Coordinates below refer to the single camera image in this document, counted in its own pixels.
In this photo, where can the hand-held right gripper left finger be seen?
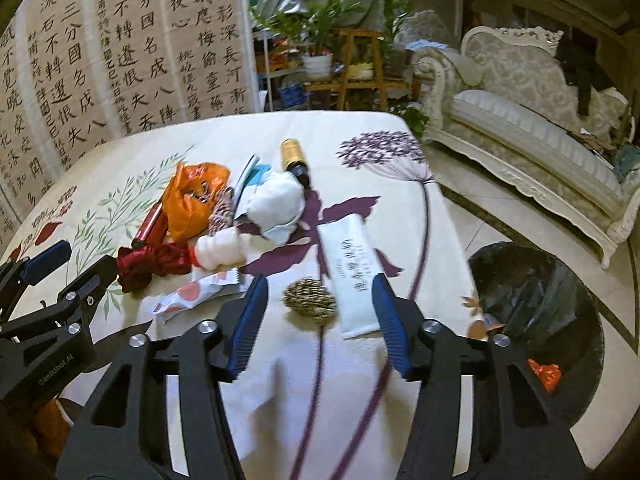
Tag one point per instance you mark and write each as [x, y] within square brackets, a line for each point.
[247, 325]

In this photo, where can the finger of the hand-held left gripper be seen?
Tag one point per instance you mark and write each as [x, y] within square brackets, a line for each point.
[47, 260]
[95, 280]

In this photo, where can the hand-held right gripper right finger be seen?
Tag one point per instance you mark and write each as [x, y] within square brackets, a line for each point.
[392, 325]

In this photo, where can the dark red scrunchie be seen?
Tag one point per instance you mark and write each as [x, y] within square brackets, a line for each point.
[145, 260]

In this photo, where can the white red snack wrapper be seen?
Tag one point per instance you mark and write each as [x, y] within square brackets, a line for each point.
[190, 295]

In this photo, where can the woven twine ball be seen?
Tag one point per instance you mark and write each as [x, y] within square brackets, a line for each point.
[307, 297]

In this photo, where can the white sachet packet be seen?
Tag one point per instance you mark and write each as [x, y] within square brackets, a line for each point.
[350, 270]

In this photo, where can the red metallic tube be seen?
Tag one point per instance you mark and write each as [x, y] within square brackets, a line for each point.
[150, 230]

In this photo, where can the small white plastic bottle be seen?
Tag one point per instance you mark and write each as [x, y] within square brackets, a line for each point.
[220, 250]

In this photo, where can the red white striped twine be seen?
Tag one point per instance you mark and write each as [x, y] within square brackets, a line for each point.
[220, 215]

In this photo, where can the white tissue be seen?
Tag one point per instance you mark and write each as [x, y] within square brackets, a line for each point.
[275, 200]

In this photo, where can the round bin black liner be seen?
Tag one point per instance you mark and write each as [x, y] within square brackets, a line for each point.
[550, 285]

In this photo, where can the brown fuzzy cloth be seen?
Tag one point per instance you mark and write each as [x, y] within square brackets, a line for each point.
[52, 425]

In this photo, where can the silver grey pen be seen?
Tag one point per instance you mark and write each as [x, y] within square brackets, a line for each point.
[246, 175]

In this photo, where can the blue white tube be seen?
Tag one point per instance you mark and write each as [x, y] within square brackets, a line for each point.
[261, 174]

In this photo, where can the small orange plastic bag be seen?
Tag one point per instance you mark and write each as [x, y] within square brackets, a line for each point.
[547, 377]

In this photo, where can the gold bottle black cap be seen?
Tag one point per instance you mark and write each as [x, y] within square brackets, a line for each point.
[292, 155]

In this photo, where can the floral printed tablecloth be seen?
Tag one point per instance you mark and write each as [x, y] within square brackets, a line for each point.
[240, 140]

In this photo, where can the small bushy floor plant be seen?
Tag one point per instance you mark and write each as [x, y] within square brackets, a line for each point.
[412, 122]

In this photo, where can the blue plastic crate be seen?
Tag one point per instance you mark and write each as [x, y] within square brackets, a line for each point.
[291, 95]

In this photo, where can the calligraphy folding screen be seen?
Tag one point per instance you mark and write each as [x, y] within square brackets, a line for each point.
[125, 35]

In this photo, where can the cream ornate sofa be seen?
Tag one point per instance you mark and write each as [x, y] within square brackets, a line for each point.
[525, 125]

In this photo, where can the white metal shelf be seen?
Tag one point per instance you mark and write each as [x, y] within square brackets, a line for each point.
[264, 70]

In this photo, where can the yellow green bowl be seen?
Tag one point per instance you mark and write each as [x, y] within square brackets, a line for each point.
[361, 71]

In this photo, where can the white plant pot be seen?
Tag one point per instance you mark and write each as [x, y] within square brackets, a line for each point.
[316, 66]

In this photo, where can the teal cloth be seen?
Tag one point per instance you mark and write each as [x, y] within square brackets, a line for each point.
[627, 162]

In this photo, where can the wooden plant stand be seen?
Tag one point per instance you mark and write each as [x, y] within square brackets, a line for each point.
[350, 35]

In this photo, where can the cream ornate armchair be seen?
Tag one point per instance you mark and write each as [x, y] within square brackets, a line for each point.
[430, 25]

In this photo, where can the leafy green houseplant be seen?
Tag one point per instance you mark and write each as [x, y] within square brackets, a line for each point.
[320, 25]

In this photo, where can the tall green houseplant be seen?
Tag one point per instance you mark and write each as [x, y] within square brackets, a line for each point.
[392, 5]

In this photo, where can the black garment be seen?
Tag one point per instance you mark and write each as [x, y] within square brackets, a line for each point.
[580, 65]

